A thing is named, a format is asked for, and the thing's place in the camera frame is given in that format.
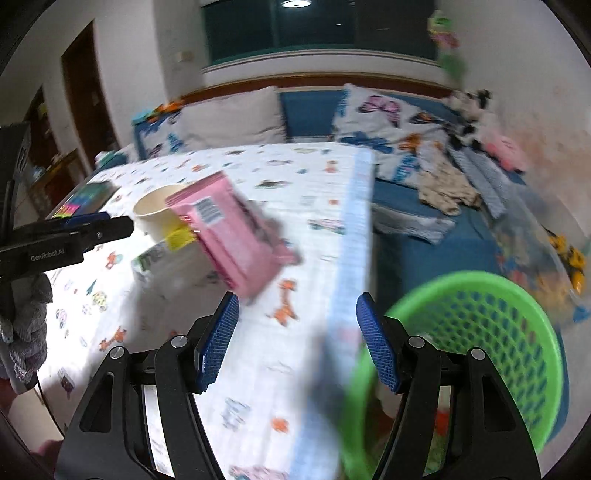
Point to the printed white blanket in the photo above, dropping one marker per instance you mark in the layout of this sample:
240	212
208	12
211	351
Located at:
277	194

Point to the checked white cloth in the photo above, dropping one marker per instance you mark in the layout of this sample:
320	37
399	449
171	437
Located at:
415	224

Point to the dark wooden door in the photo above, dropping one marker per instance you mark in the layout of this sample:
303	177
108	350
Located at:
85	87

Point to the orange plush toy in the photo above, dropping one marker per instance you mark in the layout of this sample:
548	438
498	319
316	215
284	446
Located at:
168	107

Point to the translucent plastic bag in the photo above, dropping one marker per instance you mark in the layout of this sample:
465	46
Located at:
171	272

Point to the teal tissue pack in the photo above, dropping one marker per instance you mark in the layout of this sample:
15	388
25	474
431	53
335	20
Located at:
111	159

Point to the wooden cabinet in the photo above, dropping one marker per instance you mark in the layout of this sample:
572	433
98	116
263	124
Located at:
55	180

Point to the black white plush toy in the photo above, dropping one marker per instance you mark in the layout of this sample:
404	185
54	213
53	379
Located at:
471	115

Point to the cream paper cup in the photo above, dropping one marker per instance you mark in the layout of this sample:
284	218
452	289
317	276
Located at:
152	207

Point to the beige patterned garment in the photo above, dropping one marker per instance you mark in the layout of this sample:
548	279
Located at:
445	187

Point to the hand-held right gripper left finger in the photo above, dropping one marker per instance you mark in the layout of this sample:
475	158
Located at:
219	341

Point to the pink packet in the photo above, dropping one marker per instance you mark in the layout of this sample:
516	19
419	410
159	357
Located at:
231	235

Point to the green plastic basket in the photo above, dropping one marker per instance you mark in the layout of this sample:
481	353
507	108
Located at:
498	323

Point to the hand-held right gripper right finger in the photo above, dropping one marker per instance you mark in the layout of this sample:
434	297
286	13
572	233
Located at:
376	341

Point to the large butterfly pillow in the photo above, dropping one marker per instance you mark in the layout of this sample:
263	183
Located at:
383	115

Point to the beige pillow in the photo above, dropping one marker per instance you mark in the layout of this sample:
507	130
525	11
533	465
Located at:
231	120

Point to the patterned folded cloth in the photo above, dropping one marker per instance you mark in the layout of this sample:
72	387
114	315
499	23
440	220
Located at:
485	180

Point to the colourful marker box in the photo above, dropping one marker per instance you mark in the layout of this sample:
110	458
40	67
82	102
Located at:
85	198

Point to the green wall decoration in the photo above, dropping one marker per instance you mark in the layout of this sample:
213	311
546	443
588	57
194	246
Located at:
448	46

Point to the yellow toy car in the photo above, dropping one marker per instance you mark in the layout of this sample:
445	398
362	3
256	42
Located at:
570	258

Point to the dark window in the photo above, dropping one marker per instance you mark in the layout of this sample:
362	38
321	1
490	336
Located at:
286	27

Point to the pink plush toy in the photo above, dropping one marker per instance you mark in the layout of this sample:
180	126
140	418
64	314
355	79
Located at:
505	150

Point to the clear storage box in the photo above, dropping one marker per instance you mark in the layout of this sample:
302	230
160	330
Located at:
531	240

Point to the blue upholstered bed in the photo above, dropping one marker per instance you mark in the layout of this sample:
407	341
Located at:
309	110

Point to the small butterfly pillow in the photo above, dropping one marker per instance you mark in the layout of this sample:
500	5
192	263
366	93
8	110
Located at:
159	136

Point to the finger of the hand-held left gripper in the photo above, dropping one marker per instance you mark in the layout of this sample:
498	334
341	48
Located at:
85	217
106	230

